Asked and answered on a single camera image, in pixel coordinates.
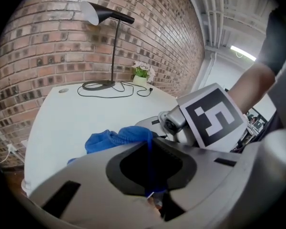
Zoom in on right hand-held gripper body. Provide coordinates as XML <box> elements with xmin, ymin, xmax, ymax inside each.
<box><xmin>158</xmin><ymin>82</ymin><xmax>248</xmax><ymax>153</ymax></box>

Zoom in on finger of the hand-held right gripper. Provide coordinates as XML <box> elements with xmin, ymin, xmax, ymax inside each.
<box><xmin>134</xmin><ymin>115</ymin><xmax>168</xmax><ymax>138</ymax></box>

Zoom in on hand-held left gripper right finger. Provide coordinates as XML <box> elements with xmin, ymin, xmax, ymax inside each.
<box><xmin>152</xmin><ymin>136</ymin><xmax>242</xmax><ymax>212</ymax></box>

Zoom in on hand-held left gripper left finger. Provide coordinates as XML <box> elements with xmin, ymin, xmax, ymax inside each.
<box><xmin>28</xmin><ymin>142</ymin><xmax>164</xmax><ymax>226</ymax></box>

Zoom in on blue cloth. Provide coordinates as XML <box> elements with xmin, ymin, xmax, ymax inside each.
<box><xmin>67</xmin><ymin>125</ymin><xmax>169</xmax><ymax>199</ymax></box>

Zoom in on person's right forearm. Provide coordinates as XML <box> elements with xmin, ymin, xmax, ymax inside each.
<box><xmin>226</xmin><ymin>62</ymin><xmax>276</xmax><ymax>116</ymax></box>

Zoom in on potted flowers in white pot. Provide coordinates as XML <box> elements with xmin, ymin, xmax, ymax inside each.
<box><xmin>131</xmin><ymin>61</ymin><xmax>156</xmax><ymax>86</ymax></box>

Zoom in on ceiling tube light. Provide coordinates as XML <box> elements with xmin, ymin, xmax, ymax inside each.
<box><xmin>229</xmin><ymin>45</ymin><xmax>257</xmax><ymax>62</ymax></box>

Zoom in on person's dark clothing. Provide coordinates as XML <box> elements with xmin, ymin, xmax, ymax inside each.
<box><xmin>238</xmin><ymin>6</ymin><xmax>286</xmax><ymax>152</ymax></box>

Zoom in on black desk lamp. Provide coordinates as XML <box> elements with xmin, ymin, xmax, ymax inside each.
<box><xmin>80</xmin><ymin>0</ymin><xmax>136</xmax><ymax>92</ymax></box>

